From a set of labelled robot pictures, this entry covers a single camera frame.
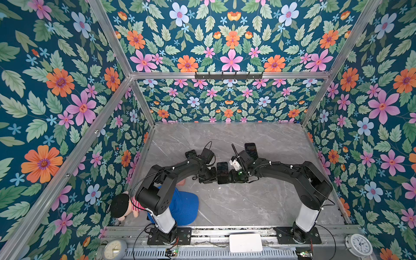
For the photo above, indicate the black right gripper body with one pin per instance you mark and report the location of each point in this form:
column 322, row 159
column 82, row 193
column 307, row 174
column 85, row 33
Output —
column 238, row 176

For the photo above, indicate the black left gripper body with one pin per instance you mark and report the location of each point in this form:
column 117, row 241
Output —
column 209, row 175

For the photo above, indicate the black phone case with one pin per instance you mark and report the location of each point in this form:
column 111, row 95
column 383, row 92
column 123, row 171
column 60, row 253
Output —
column 251, row 150

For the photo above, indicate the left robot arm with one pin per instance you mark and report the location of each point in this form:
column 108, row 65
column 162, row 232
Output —
column 165, row 178

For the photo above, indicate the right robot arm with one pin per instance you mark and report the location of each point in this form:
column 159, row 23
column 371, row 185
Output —
column 311, row 185

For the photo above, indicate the blue cap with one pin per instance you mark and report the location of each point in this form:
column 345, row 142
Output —
column 180, row 208

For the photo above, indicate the white box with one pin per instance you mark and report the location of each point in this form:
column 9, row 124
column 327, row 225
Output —
column 245, row 243

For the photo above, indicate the plush doll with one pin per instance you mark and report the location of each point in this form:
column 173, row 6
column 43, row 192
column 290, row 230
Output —
column 123, row 205

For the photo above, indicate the left round clock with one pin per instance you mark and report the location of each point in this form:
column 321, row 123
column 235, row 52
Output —
column 115, row 250

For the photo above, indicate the round clock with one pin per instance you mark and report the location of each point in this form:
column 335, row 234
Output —
column 358, row 245
column 115, row 250

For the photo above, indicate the right round clock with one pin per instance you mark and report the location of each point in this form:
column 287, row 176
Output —
column 358, row 245

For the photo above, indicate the black hook rail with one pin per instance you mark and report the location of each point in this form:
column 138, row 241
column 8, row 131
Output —
column 228, row 76

